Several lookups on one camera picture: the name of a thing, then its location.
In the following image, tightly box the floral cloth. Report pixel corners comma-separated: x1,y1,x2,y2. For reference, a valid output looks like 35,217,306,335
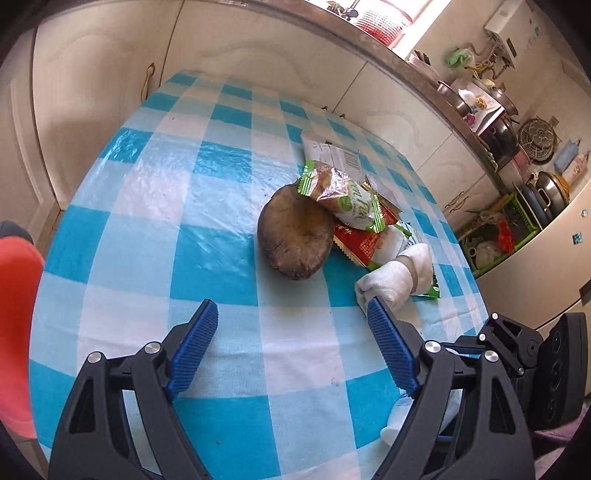
462,90,502,130

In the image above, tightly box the white plastic bottle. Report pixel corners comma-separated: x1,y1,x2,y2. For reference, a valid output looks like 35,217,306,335
381,392,462,446

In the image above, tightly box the small green snack packet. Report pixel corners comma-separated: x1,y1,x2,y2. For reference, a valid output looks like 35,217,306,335
297,160,386,233

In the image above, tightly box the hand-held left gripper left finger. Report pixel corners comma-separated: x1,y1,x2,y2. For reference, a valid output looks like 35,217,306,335
48,299,219,480

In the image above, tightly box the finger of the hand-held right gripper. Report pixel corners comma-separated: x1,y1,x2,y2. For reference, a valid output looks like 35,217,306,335
443,313,544,377

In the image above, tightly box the white water heater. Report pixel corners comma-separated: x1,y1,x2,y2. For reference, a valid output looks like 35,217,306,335
485,0,550,51

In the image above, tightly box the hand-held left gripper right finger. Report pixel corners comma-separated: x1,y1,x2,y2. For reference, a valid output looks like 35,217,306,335
367,296,536,480

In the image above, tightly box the steel wok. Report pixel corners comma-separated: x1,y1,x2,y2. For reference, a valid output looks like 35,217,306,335
522,172,573,222

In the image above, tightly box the crumpled white tissue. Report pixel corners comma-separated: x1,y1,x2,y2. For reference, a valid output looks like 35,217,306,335
355,243,435,312

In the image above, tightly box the large green white packet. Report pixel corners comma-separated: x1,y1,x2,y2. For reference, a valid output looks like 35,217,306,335
367,220,441,300

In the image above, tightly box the white flat packet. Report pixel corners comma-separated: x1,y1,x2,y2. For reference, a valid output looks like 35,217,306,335
302,131,370,172

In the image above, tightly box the round grey steamer rack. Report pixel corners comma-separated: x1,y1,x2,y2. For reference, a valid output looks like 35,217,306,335
518,119,555,163

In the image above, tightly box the white kitchen cabinet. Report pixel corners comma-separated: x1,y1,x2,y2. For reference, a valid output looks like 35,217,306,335
0,0,504,241

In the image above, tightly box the large steel pot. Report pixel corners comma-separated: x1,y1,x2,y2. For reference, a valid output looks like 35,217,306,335
480,88,520,158

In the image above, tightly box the green dish rack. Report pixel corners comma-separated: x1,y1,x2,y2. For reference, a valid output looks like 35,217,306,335
457,191,543,273

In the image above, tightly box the blue white checked tablecloth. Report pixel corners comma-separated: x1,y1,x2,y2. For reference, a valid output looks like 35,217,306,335
28,69,490,478

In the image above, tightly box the white refrigerator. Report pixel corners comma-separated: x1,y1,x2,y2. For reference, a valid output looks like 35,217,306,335
475,178,591,333

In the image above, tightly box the grey flat packet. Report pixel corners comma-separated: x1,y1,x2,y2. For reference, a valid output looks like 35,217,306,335
365,173,402,214

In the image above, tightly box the green rag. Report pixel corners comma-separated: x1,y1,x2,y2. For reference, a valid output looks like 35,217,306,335
445,48,472,70

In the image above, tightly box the brown coconut shell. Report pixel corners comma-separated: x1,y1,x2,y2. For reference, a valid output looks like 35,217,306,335
257,183,334,281

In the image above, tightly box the blue bottle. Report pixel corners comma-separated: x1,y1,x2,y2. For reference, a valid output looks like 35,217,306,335
553,140,580,174

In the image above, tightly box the steel basin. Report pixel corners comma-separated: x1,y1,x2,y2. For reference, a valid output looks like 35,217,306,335
436,80,474,116

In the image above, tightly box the red snack packet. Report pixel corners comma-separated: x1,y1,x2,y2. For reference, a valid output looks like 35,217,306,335
333,205,402,269

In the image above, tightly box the red plastic basket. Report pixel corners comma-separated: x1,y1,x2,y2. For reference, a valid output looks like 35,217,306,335
355,0,414,47

